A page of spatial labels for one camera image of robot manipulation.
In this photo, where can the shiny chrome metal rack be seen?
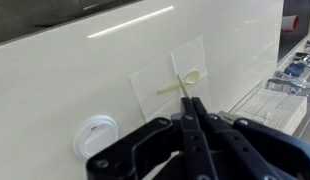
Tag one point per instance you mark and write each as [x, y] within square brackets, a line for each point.
[288, 86]

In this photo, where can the white plastic cup lid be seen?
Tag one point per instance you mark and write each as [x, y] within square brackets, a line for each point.
[95, 136]

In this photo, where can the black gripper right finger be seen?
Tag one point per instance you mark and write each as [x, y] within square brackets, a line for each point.
[255, 150]

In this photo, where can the cream plastic spoon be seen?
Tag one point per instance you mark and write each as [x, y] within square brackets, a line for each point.
[193, 78]

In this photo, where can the small translucent paper sheet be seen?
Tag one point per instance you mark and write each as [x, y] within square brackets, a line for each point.
[191, 56]

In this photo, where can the stack of paper napkins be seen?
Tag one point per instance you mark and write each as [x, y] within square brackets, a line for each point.
[275, 108]

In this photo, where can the blue object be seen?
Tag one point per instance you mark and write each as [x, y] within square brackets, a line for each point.
[295, 69]

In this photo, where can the large translucent paper sheet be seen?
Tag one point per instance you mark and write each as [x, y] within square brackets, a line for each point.
[151, 83]

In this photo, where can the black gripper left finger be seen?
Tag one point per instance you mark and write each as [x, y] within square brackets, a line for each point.
[145, 146]

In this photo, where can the red and white roll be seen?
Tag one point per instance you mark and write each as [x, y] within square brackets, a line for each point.
[290, 24]

